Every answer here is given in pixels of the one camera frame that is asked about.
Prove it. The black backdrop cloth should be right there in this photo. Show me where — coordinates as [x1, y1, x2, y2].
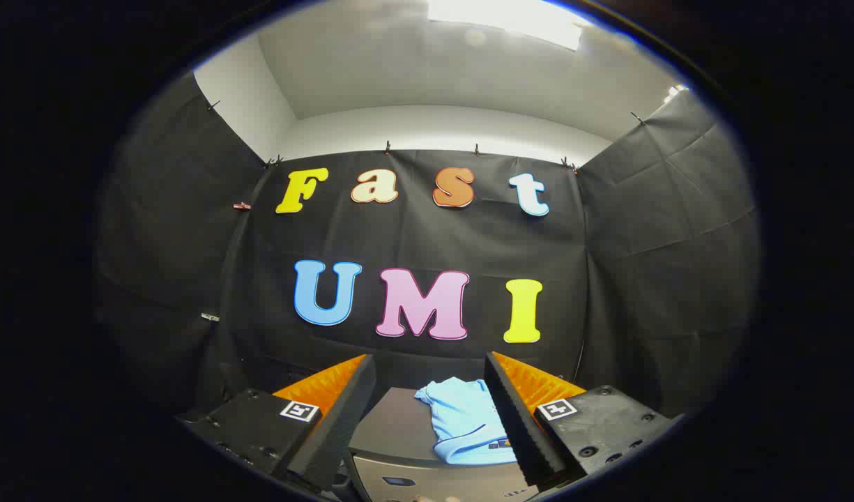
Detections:
[96, 70, 761, 447]

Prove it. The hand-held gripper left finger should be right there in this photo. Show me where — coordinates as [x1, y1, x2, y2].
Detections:
[176, 353, 377, 492]

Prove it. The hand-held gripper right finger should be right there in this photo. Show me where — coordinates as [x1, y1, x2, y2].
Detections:
[484, 351, 685, 489]

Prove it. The light blue t-shirt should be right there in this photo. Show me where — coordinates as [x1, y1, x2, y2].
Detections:
[414, 377, 518, 466]

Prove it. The ceiling light panel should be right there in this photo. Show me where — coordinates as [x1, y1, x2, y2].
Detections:
[427, 0, 584, 51]

